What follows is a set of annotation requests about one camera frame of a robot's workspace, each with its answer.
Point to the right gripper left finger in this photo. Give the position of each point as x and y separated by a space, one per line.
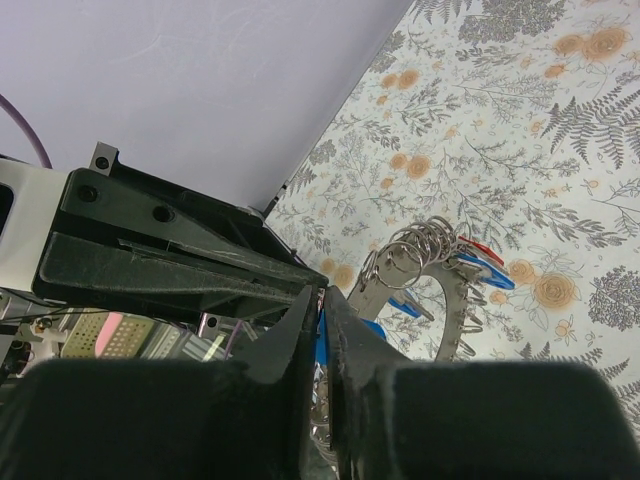
242 418

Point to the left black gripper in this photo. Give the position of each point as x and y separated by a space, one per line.
124 240

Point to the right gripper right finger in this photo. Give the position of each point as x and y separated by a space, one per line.
395 418

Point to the key with blue tag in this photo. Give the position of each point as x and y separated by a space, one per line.
488 273

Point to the cream plastic basket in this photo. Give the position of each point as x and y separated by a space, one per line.
107 335

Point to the red key tag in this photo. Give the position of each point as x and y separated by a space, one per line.
481 248

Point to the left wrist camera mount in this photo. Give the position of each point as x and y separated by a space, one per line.
30 197

